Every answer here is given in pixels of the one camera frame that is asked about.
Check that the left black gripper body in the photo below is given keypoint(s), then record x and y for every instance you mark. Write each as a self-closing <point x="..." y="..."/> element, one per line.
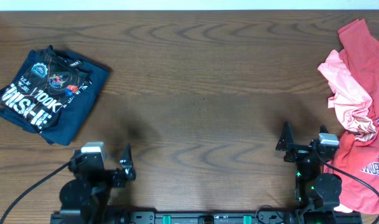
<point x="112" y="179"/>

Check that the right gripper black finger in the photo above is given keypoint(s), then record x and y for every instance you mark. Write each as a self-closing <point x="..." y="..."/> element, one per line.
<point x="286" y="139"/>
<point x="323" y="129"/>

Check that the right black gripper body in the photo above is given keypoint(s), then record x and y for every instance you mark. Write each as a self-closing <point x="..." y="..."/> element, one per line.
<point x="306" y="169"/>

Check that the black orange-patterned cycling jersey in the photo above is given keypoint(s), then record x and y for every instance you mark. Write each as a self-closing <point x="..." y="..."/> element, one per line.
<point x="44" y="89"/>

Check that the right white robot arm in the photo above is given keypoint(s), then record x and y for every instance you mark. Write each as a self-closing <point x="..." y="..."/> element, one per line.
<point x="317" y="192"/>

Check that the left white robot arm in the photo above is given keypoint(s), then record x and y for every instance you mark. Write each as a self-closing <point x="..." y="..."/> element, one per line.
<point x="85" y="198"/>

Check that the light pink garment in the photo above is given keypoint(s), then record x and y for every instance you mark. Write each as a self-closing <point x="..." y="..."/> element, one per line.
<point x="350" y="101"/>

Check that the folded navy blue shorts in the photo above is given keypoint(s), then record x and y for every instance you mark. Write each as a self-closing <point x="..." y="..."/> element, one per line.
<point x="73" y="116"/>

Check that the red printed t-shirt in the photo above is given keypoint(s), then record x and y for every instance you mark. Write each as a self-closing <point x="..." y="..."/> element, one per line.
<point x="360" y="53"/>

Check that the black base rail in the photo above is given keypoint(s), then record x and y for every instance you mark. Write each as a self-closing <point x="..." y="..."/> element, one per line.
<point x="265" y="215"/>

